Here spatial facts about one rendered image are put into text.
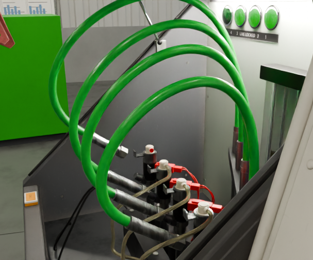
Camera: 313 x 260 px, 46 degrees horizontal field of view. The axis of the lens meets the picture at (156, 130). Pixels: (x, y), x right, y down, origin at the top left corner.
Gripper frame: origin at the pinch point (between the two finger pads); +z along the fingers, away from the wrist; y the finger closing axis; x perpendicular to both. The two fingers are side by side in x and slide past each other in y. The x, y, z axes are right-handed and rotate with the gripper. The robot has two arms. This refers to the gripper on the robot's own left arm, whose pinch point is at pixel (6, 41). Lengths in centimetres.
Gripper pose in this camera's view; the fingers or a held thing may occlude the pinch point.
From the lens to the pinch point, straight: 79.4
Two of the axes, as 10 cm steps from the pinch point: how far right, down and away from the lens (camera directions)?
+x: -6.8, 7.3, -0.5
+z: 7.2, 6.8, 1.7
